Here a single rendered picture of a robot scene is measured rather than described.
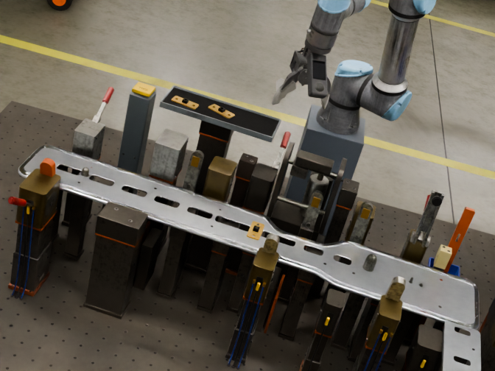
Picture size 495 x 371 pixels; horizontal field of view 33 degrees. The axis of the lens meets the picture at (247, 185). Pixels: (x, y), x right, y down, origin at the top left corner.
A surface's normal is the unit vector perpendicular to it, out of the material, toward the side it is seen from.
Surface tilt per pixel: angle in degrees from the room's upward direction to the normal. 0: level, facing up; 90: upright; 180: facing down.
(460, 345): 0
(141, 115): 90
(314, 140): 90
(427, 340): 0
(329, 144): 90
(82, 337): 0
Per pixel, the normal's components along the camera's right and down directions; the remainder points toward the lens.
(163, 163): -0.22, 0.48
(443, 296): 0.22, -0.82
